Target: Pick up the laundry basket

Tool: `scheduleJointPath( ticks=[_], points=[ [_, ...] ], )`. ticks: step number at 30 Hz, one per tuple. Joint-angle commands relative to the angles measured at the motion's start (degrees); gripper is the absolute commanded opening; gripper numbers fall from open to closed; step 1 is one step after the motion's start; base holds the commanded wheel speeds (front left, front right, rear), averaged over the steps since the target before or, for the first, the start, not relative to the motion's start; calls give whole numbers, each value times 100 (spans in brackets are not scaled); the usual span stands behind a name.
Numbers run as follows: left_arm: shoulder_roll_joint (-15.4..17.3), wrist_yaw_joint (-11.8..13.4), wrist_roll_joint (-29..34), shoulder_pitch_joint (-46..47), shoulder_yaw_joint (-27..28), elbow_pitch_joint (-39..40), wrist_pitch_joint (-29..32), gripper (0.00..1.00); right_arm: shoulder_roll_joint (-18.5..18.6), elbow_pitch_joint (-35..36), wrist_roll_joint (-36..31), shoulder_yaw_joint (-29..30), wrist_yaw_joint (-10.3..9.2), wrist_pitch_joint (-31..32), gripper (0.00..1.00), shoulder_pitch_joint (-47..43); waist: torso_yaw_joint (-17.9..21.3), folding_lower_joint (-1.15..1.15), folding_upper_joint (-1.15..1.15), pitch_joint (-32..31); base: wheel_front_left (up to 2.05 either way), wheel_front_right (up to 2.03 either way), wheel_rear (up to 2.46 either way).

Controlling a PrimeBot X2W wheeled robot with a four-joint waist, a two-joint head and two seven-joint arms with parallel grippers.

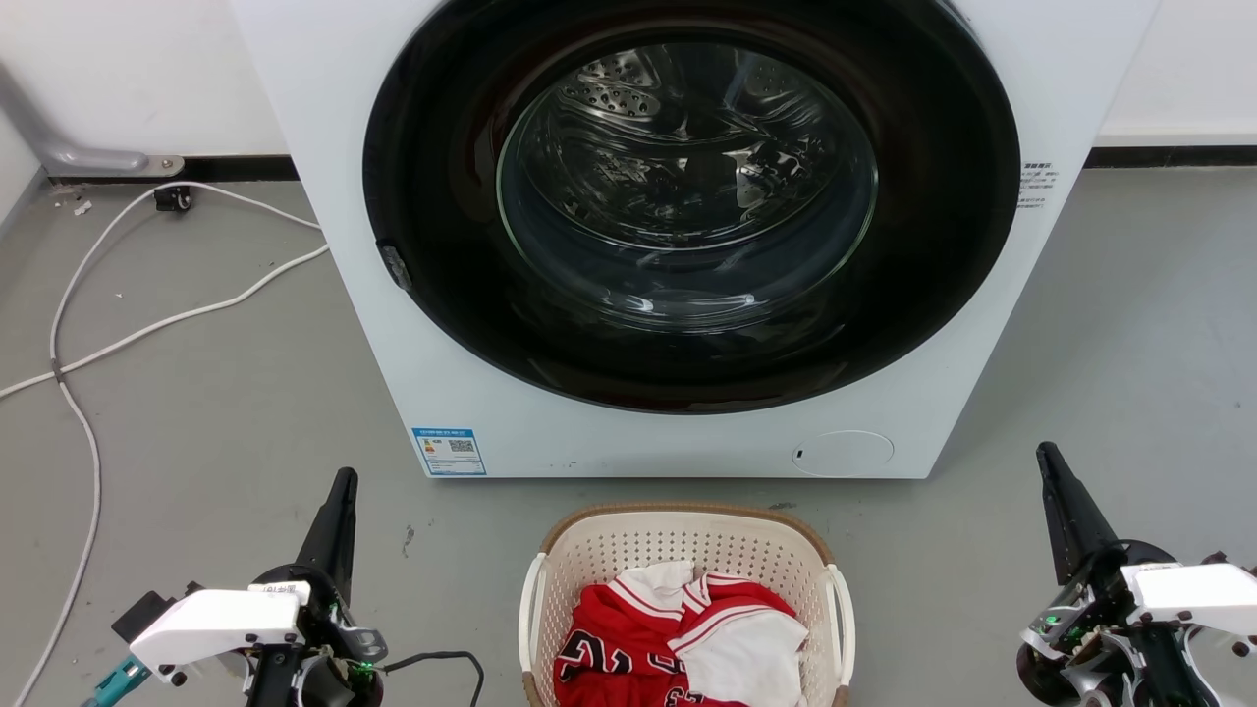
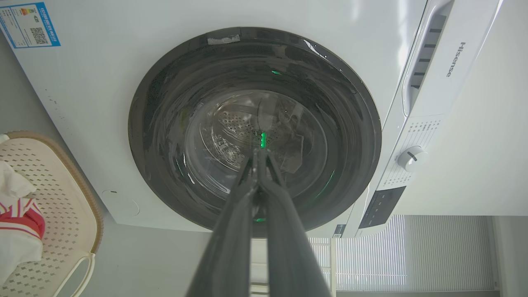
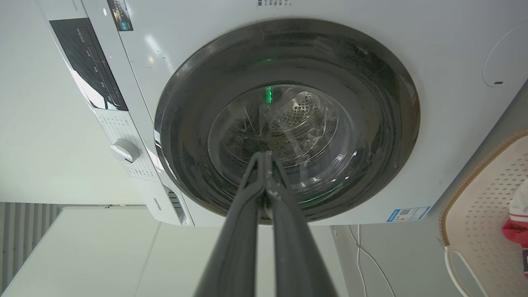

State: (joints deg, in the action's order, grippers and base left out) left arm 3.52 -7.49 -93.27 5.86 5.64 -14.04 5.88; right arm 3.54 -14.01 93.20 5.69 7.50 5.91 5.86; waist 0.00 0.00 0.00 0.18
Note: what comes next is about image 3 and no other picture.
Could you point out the red and white garment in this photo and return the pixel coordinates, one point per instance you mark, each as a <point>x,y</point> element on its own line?
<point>518,222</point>

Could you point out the white front-load washing machine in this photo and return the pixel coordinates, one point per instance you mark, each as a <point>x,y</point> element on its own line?
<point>412,62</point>

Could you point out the blue energy label sticker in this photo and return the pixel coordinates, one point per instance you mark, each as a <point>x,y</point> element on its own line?
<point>407,214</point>

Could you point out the dark round washing machine door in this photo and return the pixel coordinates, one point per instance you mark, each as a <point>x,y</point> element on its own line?
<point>363,136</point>

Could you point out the cream perforated laundry basket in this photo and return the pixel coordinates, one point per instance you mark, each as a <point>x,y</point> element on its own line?
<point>478,222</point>

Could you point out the white washing machine control knob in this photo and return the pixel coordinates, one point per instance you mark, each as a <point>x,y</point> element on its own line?
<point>124,150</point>

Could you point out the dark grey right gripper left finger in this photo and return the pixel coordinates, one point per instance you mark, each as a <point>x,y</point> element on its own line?
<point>235,247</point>

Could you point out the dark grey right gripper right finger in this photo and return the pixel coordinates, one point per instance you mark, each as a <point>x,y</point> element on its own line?
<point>297,255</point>

